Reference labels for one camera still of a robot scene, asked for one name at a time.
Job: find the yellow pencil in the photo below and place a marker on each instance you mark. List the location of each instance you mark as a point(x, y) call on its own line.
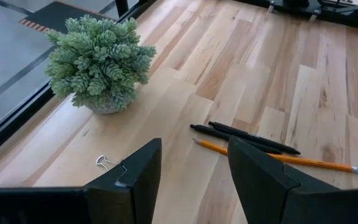
point(322, 164)

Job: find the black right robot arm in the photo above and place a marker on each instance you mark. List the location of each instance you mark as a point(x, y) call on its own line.
point(294, 4)

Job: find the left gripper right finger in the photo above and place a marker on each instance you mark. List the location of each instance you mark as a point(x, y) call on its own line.
point(291, 205)

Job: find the potted green succulent plant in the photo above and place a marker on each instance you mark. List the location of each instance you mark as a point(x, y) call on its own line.
point(98, 62)

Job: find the black pen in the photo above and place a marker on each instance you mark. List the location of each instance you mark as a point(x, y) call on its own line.
point(216, 133)
point(259, 139)

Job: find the black binder clip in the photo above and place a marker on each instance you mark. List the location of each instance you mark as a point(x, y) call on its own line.
point(97, 160)

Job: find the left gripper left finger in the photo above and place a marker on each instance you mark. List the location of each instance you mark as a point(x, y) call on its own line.
point(73, 205)

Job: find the black floor mat striped edges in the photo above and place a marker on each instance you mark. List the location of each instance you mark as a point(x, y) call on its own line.
point(57, 14)

